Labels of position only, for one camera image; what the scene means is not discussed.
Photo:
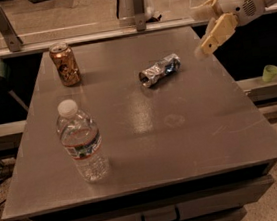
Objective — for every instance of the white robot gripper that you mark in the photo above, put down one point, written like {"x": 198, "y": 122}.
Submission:
{"x": 238, "y": 0}

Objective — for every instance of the dented blue redbull can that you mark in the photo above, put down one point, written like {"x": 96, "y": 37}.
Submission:
{"x": 164, "y": 67}

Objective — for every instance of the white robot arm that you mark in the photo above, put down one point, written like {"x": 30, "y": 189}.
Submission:
{"x": 223, "y": 17}

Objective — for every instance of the gold soda can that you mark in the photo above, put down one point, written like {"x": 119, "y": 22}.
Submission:
{"x": 63, "y": 58}

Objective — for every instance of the small green plastic cup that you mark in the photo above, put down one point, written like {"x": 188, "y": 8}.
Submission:
{"x": 270, "y": 71}

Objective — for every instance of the clear plastic water bottle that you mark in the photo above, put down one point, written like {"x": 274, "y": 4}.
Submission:
{"x": 81, "y": 138}

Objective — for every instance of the middle metal railing bracket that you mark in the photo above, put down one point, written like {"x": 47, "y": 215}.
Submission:
{"x": 139, "y": 15}

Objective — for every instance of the metal railing bracket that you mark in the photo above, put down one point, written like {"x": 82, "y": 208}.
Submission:
{"x": 12, "y": 40}
{"x": 139, "y": 15}

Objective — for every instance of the metal horizontal rail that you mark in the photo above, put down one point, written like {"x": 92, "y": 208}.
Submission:
{"x": 41, "y": 47}

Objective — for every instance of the left metal railing bracket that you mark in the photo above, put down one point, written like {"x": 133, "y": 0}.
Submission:
{"x": 12, "y": 40}

